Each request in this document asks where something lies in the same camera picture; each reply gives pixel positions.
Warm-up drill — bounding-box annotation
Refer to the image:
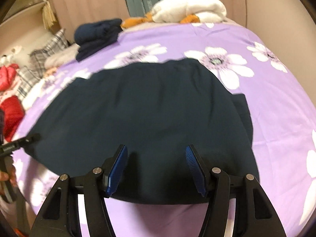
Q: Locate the person's left hand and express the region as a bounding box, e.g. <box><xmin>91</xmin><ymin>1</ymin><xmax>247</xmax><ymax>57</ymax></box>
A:
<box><xmin>1</xmin><ymin>164</ymin><xmax>18</xmax><ymax>187</ymax></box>

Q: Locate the white goose plush toy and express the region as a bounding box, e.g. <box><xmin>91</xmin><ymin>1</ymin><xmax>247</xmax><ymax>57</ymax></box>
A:
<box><xmin>121</xmin><ymin>0</ymin><xmax>227</xmax><ymax>29</ymax></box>

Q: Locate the folded navy clothes stack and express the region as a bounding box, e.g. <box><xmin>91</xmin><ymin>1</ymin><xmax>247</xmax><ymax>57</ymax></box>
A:
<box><xmin>74</xmin><ymin>18</ymin><xmax>123</xmax><ymax>62</ymax></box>

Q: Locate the dark navy zip jacket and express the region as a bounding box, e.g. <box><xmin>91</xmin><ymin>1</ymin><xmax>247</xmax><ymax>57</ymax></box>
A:
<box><xmin>25</xmin><ymin>59</ymin><xmax>259</xmax><ymax>204</ymax></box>

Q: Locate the beige wall shelf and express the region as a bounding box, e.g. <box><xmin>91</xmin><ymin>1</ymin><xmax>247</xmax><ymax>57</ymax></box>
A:
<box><xmin>0</xmin><ymin>0</ymin><xmax>48</xmax><ymax>28</ymax></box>

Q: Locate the white stuffed animal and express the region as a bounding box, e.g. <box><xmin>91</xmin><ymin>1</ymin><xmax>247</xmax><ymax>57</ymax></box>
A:
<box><xmin>0</xmin><ymin>45</ymin><xmax>23</xmax><ymax>66</ymax></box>

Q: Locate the purple floral bed sheet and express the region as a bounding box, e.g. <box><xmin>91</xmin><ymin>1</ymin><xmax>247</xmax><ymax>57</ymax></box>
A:
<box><xmin>13</xmin><ymin>24</ymin><xmax>315</xmax><ymax>236</ymax></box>

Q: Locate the plaid pillow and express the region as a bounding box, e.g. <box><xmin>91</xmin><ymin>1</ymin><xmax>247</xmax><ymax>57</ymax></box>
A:
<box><xmin>16</xmin><ymin>28</ymin><xmax>68</xmax><ymax>102</ymax></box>

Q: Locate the beige curtain tassel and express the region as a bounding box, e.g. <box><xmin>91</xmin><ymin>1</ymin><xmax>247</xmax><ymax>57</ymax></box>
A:
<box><xmin>42</xmin><ymin>1</ymin><xmax>57</xmax><ymax>30</ymax></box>

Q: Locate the pink curtain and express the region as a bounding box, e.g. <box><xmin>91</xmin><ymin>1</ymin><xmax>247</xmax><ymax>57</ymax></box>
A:
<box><xmin>44</xmin><ymin>0</ymin><xmax>247</xmax><ymax>42</ymax></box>

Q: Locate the light pink folded blanket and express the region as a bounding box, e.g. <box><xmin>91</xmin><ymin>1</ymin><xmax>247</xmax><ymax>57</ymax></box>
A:
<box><xmin>44</xmin><ymin>43</ymin><xmax>80</xmax><ymax>70</ymax></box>

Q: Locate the red puffer jacket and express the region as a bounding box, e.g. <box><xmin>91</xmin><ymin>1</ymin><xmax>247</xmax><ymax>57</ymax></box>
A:
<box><xmin>1</xmin><ymin>64</ymin><xmax>25</xmax><ymax>142</ymax></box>

